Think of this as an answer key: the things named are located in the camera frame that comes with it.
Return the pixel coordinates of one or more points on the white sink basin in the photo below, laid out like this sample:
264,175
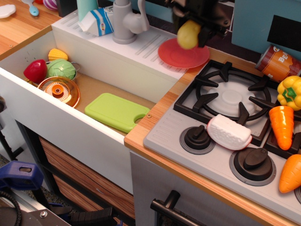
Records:
133,71

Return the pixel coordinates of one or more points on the yellow toy potato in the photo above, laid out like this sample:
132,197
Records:
187,35

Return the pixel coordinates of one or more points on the orange toy carrot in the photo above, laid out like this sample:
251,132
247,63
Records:
281,118
290,177

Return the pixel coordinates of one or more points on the green toy cabbage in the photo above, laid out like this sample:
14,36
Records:
61,69

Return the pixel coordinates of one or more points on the orange toy beans can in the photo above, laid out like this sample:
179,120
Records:
278,65

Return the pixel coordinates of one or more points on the blue white milk carton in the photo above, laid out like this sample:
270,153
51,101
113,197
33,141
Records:
98,22

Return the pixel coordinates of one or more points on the blue clamp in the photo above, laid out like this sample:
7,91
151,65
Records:
21,175

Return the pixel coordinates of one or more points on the yellow toy corn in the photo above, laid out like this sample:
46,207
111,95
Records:
55,54

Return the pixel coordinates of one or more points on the black right stove knob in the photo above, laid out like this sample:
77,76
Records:
253,166

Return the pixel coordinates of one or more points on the red plastic plate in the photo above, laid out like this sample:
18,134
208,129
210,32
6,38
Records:
172,54

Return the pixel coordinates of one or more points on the black stove knob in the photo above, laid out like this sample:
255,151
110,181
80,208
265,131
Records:
196,140
253,166

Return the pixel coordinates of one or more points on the red toy pepper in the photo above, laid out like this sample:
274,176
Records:
36,71

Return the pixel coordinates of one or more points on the yellow toy bell pepper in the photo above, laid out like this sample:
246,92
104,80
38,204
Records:
289,92

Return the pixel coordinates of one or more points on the grey toy faucet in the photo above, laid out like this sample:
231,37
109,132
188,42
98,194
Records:
127,24

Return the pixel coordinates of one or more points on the lower orange toy carrot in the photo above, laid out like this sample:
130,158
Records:
290,177

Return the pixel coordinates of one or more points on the white toy bread slice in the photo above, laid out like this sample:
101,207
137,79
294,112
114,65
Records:
228,133

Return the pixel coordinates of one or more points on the striped pink white ball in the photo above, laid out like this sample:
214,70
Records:
50,4

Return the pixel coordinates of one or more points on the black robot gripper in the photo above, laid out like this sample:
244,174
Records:
207,13

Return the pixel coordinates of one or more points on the white toy food piece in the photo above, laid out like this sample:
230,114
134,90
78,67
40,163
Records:
7,10

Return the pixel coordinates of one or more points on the blue toy spoon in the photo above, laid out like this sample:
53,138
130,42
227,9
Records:
32,9

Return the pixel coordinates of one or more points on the grey toy stovetop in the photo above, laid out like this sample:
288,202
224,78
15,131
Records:
164,139

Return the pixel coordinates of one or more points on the orange transparent pot lid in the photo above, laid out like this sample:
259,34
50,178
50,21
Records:
61,88

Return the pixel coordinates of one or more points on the black stove burner grate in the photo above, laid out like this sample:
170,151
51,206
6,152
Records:
222,89

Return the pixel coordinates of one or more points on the green plastic cutting board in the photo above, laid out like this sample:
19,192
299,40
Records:
115,111

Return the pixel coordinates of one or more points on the black oven door handle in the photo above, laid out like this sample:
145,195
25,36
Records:
167,215

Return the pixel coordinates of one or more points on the upper orange toy carrot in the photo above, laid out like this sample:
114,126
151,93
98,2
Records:
281,118

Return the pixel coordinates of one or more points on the black left stove knob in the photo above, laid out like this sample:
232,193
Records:
196,140

